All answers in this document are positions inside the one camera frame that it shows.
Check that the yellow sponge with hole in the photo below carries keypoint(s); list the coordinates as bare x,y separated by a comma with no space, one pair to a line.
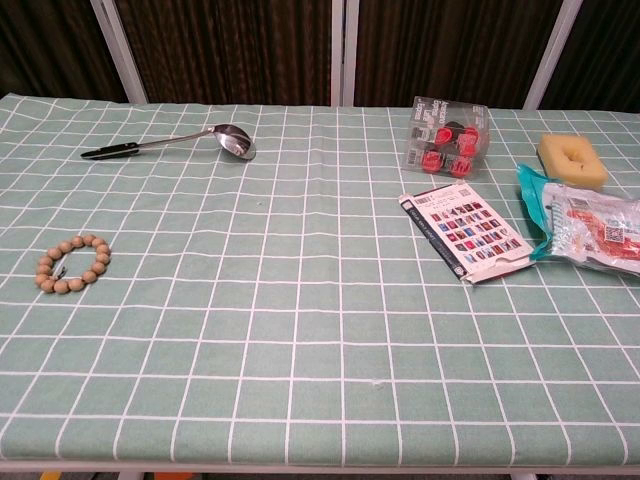
590,170

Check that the white metal table frame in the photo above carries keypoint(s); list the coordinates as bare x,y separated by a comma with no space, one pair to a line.
320,469

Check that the green checked tablecloth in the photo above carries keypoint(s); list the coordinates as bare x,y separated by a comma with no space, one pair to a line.
300,325

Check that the dark brown ribbed partition panel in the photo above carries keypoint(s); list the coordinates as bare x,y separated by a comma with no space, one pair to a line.
225,50
605,55
50,45
450,50

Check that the white card box coloured squares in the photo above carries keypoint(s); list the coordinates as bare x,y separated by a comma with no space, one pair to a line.
475,235

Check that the clear box with red capsules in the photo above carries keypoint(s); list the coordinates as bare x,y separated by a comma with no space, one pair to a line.
445,145

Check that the white partition frame post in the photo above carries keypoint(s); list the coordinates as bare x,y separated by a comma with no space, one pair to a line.
344,50
552,50
120,50

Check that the teal and red snack bag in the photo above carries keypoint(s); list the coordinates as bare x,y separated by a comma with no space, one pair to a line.
585,225

